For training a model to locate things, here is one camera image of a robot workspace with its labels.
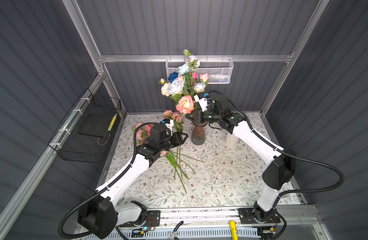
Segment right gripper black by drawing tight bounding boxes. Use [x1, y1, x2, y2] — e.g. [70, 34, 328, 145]
[185, 109, 220, 125]

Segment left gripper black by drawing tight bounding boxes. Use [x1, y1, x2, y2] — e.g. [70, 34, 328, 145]
[158, 131, 187, 153]

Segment coral red rose stem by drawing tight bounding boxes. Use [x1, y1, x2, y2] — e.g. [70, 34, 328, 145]
[176, 95, 195, 114]

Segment bundle of artificial flowers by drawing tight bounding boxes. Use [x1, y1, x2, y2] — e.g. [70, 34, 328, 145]
[130, 110, 189, 185]

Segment pale blue white rose stem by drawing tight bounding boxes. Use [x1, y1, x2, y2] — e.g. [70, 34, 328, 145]
[168, 80, 185, 103]

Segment light pink rose stem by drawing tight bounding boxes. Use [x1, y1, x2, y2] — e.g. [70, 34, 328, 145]
[200, 74, 209, 84]

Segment white ribbed ceramic vase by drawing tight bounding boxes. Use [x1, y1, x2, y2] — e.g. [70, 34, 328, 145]
[225, 133, 240, 148]

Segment white peony flower stem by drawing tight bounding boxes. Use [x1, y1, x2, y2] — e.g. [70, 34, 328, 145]
[159, 78, 171, 97]

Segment white green peony stem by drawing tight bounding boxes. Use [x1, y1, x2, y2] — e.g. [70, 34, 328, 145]
[178, 49, 200, 76]

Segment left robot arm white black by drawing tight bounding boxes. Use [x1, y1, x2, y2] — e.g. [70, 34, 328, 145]
[78, 123, 188, 239]

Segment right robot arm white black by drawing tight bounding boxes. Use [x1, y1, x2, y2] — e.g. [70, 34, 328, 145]
[186, 94, 295, 223]

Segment pink glass vase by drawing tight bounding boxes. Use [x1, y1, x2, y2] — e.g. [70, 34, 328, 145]
[191, 123, 207, 146]

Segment bottle in white basket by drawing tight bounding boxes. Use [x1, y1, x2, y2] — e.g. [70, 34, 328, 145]
[209, 74, 230, 84]

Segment floral patterned table mat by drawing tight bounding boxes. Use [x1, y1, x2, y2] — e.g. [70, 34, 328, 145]
[104, 112, 301, 210]

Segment yellow marker in black basket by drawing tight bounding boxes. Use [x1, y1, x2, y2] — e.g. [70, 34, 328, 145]
[108, 114, 118, 132]

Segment yellow tool at front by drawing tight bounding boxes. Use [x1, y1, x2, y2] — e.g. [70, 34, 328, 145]
[229, 221, 238, 240]

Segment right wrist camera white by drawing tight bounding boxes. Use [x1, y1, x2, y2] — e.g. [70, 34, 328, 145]
[194, 94, 209, 112]

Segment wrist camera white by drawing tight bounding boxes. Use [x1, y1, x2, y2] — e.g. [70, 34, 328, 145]
[162, 118, 175, 135]
[194, 94, 209, 112]

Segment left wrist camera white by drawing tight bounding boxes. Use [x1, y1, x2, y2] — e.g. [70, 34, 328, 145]
[162, 118, 175, 135]

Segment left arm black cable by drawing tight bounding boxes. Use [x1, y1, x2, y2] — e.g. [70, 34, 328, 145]
[57, 121, 161, 239]

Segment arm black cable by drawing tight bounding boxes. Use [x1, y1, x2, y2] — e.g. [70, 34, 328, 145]
[57, 121, 161, 239]
[207, 89, 345, 208]

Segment white wire mesh basket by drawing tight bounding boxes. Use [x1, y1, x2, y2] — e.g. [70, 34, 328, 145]
[165, 57, 234, 78]

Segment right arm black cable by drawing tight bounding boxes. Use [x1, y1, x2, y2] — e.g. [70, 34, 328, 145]
[207, 89, 345, 208]

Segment black wire basket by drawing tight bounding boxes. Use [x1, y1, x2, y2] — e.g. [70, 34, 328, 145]
[49, 90, 123, 164]

